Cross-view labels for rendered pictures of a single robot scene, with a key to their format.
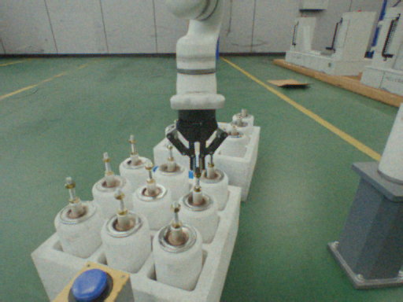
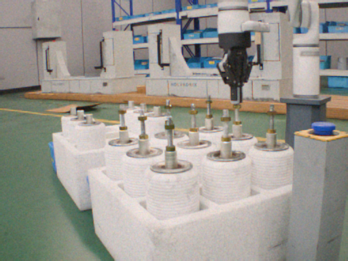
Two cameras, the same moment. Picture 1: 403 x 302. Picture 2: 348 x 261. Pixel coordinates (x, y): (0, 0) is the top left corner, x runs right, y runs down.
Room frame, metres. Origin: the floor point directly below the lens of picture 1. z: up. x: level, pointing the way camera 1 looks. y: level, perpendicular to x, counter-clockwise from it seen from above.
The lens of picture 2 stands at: (0.00, 0.70, 0.44)
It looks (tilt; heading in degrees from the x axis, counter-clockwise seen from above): 11 degrees down; 315
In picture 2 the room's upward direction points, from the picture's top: 2 degrees counter-clockwise
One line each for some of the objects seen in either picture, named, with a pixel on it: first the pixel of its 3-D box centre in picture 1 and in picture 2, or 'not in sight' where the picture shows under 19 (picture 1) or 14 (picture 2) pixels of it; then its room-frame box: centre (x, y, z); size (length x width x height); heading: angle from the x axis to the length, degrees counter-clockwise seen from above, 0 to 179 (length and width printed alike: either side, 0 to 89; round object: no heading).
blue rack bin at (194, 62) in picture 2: not in sight; (200, 62); (4.37, -4.52, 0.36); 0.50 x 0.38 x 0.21; 95
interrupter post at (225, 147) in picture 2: (123, 219); (225, 149); (0.39, 0.16, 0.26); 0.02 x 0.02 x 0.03
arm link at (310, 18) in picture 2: not in sight; (305, 26); (0.50, -0.47, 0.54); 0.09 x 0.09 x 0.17; 35
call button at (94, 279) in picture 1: (90, 286); (323, 129); (0.21, 0.14, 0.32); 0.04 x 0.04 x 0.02
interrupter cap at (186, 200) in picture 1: (197, 200); (237, 136); (0.47, 0.01, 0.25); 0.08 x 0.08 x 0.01
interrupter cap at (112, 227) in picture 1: (124, 223); (225, 155); (0.39, 0.16, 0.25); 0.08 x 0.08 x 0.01
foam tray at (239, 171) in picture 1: (211, 153); (116, 159); (1.03, -0.05, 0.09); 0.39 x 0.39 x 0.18; 72
